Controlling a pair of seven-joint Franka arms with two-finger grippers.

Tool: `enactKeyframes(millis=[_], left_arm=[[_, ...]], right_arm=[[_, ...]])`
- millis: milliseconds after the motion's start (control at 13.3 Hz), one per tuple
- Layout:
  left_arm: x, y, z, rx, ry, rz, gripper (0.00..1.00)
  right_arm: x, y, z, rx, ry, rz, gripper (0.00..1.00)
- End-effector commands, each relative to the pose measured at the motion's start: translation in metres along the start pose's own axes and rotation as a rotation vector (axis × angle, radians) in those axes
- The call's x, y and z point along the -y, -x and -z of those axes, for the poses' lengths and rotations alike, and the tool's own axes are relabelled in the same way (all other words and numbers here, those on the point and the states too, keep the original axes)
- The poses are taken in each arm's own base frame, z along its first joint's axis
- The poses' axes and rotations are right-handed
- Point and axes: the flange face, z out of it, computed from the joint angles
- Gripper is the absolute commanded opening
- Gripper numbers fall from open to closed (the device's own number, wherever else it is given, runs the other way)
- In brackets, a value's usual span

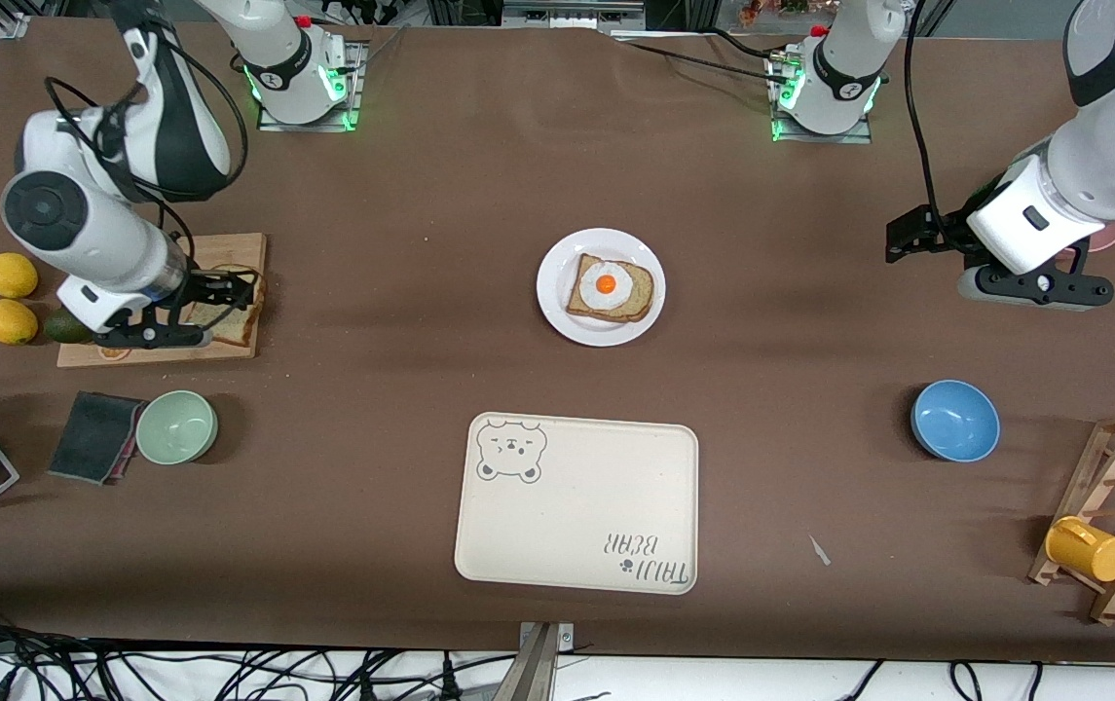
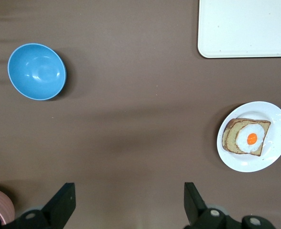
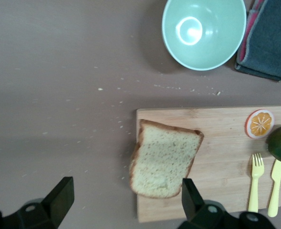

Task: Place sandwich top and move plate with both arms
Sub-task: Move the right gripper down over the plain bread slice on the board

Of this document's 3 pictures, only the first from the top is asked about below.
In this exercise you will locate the large brown bread slice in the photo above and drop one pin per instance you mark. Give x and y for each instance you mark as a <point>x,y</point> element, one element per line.
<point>238,333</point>

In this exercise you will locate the white round plate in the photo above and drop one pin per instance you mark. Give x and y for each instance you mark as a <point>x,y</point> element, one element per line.
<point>552,312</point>

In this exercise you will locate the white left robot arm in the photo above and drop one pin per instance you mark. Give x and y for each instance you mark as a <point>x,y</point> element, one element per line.
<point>1112,166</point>

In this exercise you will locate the wooden cutting board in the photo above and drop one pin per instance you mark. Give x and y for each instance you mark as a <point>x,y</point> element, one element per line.
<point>226,245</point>

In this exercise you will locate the orange slice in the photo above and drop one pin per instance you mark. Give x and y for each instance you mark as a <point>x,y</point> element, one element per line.
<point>114,353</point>

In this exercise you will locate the dark green avocado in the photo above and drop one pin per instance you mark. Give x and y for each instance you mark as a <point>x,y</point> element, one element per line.
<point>65,329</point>

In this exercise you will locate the pale green bowl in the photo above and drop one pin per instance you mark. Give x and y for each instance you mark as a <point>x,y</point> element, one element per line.
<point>177,428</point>

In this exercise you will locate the dark grey folded cloth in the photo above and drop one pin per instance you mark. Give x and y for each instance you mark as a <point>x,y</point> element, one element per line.
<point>94,438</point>

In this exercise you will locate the pink bowl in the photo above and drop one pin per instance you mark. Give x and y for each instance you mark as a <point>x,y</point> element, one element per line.
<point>1114,239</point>

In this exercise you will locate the yellow lemon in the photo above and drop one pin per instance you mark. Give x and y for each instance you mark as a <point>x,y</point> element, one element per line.
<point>12,276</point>
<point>10,322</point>

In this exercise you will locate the blue bowl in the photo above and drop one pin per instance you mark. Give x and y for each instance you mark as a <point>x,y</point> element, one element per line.
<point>956,421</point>

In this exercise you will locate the small toasted bread slice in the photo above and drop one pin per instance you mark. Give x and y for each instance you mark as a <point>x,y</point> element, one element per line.
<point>640,297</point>

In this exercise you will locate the fried egg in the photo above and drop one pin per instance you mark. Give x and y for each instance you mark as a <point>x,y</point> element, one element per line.
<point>606,284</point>

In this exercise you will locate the white tape scrap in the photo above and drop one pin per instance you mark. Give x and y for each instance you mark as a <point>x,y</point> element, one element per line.
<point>819,550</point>

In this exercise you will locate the yellow mug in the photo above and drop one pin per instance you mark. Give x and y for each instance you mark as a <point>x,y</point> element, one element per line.
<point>1088,550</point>

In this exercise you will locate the beige bear print tray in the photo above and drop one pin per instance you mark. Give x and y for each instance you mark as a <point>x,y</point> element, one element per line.
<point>576,506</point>

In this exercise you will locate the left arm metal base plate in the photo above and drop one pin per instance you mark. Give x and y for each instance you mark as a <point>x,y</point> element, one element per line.
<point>859,138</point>

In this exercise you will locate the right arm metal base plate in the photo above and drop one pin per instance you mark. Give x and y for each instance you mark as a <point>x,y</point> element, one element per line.
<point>354,97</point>

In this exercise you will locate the grey aluminium frame rail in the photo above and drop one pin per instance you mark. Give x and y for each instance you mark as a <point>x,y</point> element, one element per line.
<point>572,14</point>

